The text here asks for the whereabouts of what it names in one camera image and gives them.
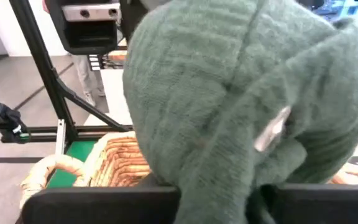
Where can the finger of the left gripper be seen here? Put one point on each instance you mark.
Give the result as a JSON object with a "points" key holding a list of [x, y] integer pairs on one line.
{"points": [[126, 18]]}

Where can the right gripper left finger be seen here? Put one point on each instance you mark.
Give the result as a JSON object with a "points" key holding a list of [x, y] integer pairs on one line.
{"points": [[104, 205]]}

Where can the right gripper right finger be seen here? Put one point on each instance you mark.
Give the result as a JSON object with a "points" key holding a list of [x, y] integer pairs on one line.
{"points": [[328, 205]]}

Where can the green towel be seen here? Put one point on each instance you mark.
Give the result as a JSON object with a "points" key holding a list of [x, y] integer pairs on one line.
{"points": [[213, 93]]}

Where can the woven wicker basket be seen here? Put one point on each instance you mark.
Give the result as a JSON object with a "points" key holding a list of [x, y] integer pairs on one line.
{"points": [[120, 161]]}

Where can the green table mat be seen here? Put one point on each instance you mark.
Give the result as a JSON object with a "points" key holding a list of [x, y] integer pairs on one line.
{"points": [[79, 149]]}

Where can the person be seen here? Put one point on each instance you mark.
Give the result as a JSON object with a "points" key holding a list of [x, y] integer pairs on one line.
{"points": [[84, 74]]}

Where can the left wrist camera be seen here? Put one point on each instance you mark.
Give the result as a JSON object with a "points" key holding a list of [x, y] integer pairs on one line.
{"points": [[89, 37]]}

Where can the black table frame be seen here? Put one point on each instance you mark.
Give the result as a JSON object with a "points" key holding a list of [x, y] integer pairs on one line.
{"points": [[47, 71]]}

